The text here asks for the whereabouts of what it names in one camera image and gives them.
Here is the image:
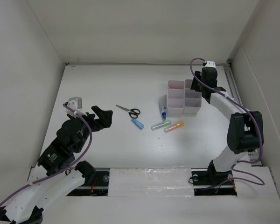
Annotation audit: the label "blue capped glue pen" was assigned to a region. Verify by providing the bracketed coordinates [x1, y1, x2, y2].
[158, 96, 167, 120]

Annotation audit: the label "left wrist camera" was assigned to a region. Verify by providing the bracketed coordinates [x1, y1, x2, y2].
[65, 97, 83, 114]

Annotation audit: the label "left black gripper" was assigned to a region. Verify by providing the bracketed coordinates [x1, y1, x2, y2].
[70, 105, 113, 152]

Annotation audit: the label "orange capped marker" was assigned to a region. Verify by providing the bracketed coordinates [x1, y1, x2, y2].
[164, 121, 184, 133]

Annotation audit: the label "aluminium side rail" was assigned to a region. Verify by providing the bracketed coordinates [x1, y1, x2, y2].
[223, 60, 263, 167]

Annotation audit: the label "left white compartment container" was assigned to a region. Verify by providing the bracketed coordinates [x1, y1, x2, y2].
[166, 80, 185, 116]

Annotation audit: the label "white compartment container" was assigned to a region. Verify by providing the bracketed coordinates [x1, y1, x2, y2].
[166, 80, 185, 116]
[182, 79, 202, 114]

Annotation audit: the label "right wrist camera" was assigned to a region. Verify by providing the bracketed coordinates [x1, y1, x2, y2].
[203, 60, 216, 68]

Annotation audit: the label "right white compartment container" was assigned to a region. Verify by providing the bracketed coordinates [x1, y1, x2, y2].
[182, 79, 202, 114]

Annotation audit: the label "green highlighter marker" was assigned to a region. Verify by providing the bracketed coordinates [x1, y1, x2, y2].
[151, 119, 172, 131]

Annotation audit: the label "black handled scissors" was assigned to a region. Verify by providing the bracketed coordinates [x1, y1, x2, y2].
[116, 105, 141, 119]

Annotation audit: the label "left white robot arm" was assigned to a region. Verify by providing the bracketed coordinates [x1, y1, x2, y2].
[0, 103, 113, 224]

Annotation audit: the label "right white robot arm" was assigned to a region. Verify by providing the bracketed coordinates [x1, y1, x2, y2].
[191, 66, 264, 189]

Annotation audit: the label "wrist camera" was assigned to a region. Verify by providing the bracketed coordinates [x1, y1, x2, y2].
[203, 60, 216, 68]
[65, 97, 83, 114]

